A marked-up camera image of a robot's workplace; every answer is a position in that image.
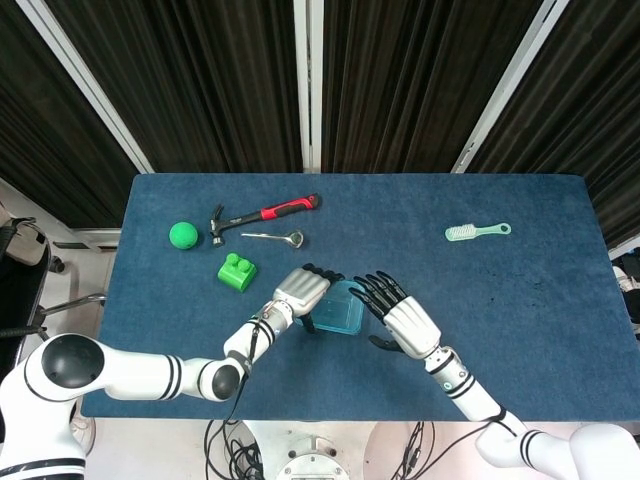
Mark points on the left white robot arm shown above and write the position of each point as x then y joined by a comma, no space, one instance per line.
135,375

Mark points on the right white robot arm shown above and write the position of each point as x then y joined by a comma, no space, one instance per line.
480,400

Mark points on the metal spoon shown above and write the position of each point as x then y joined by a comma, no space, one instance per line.
295,239

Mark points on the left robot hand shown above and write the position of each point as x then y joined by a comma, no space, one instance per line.
302,290

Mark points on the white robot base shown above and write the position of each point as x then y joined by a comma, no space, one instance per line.
312,462

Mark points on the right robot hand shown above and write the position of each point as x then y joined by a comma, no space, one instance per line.
412,325

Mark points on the green ball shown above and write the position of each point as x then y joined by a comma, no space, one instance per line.
183,235

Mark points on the blue table mat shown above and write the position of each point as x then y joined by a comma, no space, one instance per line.
475,300

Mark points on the clear blue plastic container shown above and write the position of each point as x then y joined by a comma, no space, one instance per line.
342,310

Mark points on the white frame post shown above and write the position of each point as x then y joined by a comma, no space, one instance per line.
308,85
505,95
90,85

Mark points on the red black claw hammer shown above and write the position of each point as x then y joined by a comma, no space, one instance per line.
272,211

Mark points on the light green scrub brush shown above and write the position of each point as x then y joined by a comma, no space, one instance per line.
462,232

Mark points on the green two-stud building block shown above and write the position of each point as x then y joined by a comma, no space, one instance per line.
237,274

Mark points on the black pleated curtain panel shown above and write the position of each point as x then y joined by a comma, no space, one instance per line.
200,85
590,125
45,150
410,85

